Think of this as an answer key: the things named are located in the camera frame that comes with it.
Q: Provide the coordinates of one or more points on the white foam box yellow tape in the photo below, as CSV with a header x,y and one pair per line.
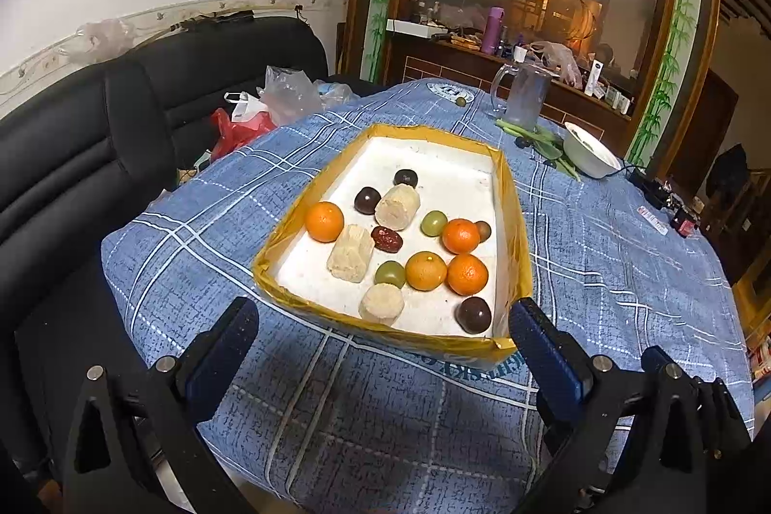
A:
x,y
446,171

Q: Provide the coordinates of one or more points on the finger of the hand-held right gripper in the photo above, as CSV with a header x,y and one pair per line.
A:
x,y
723,405

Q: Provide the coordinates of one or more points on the red date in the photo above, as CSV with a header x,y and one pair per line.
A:
x,y
385,239

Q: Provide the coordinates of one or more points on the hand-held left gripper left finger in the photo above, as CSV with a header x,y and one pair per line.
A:
x,y
220,357

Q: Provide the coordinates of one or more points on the flat white box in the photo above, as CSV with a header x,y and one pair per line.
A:
x,y
415,28

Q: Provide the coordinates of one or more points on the white plastic bag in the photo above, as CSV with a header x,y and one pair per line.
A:
x,y
244,104

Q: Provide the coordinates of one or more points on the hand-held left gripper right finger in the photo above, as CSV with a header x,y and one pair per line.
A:
x,y
548,357

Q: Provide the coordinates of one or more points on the orange mandarin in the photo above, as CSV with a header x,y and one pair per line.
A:
x,y
426,271
324,221
467,274
461,236

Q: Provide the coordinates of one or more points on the green grape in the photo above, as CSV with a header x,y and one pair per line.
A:
x,y
433,223
390,273

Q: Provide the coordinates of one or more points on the purple bottle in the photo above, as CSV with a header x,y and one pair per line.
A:
x,y
491,30

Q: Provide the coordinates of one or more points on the green vegetable stalks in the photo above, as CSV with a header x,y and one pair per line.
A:
x,y
542,140

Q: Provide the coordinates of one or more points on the dark plum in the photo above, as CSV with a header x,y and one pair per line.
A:
x,y
473,314
406,178
365,199

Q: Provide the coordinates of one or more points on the black sofa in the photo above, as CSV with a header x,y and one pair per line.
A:
x,y
72,159

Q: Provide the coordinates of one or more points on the translucent plastic bag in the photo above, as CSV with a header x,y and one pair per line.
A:
x,y
563,62

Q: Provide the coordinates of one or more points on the black power strip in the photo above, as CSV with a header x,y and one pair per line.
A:
x,y
649,187

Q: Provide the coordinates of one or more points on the red and white card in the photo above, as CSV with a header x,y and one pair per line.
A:
x,y
653,220

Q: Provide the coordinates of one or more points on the red plastic bag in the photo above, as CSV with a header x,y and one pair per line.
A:
x,y
241,131

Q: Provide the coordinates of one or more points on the long black object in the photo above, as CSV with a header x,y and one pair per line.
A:
x,y
211,21

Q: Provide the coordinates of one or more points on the clear glass mug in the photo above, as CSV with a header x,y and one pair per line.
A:
x,y
524,92

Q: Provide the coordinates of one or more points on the blue plaid tablecloth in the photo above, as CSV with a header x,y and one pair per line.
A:
x,y
602,273

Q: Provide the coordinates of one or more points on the white tube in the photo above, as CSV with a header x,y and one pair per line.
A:
x,y
593,77

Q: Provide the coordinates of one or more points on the wooden mirror cabinet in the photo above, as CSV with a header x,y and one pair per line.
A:
x,y
674,38

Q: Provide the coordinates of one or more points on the small dark red box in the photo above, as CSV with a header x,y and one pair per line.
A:
x,y
685,222

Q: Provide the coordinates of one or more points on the white bowl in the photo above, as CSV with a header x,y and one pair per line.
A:
x,y
593,156

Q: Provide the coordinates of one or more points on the clear plastic bag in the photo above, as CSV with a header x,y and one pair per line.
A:
x,y
292,92

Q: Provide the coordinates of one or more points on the dark cloth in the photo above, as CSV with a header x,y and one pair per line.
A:
x,y
729,174

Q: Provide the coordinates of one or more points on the pale blue plastic bag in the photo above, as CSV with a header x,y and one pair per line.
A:
x,y
337,92

